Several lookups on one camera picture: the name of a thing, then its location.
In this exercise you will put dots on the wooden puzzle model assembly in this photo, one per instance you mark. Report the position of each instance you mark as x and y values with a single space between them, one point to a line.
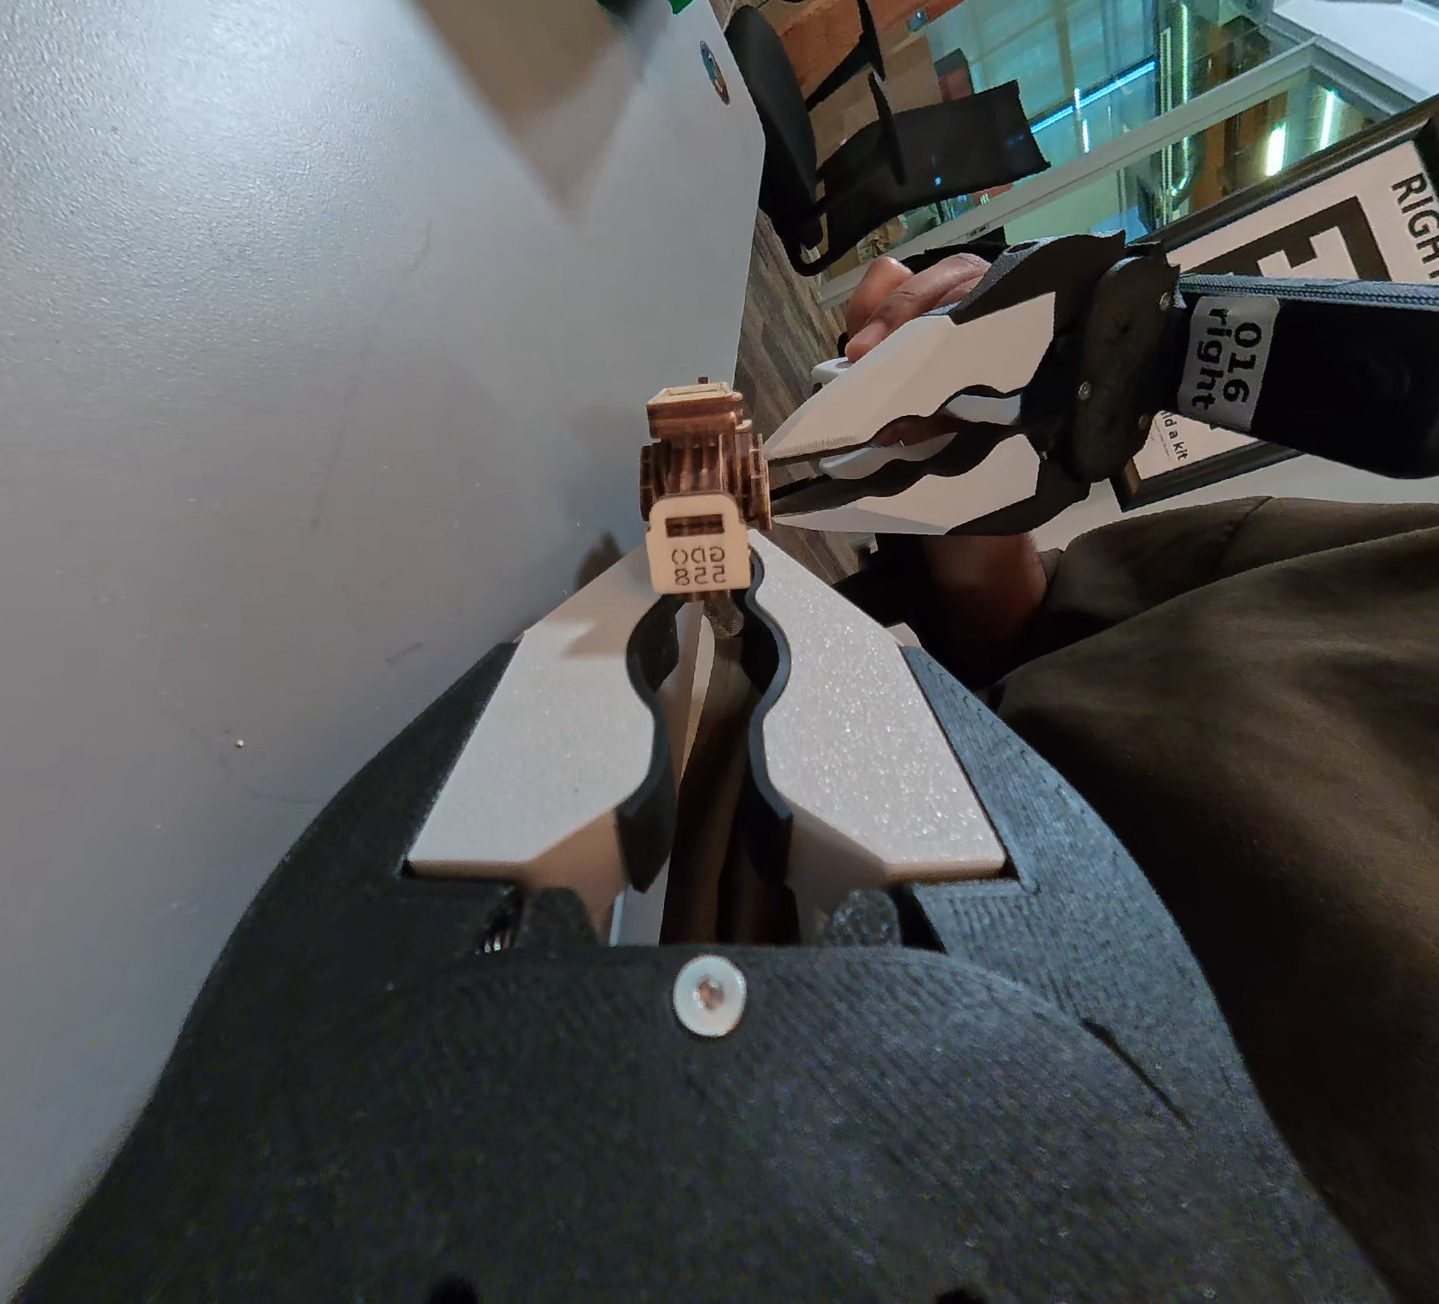
703 495

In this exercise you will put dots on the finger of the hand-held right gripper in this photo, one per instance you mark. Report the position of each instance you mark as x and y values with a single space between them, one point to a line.
934 495
923 382

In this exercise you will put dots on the round desk grommet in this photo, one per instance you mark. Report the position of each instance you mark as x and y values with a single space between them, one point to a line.
714 72

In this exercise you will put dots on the framed black-white marker board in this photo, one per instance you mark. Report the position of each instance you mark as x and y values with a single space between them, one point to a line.
1327 237

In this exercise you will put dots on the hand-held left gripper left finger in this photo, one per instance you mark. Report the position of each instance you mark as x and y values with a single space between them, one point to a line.
530 765

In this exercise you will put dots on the black office chair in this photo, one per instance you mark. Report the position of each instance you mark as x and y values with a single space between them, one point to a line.
855 146

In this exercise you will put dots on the person's right forearm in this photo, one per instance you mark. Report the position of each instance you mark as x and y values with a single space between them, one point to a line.
979 597

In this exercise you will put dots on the person's brown shirt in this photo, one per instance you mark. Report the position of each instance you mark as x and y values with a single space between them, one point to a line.
1238 821

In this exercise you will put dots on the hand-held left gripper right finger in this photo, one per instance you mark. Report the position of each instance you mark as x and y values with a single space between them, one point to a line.
877 754

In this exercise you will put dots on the person's right hand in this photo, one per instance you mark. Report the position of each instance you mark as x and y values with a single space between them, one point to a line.
900 298

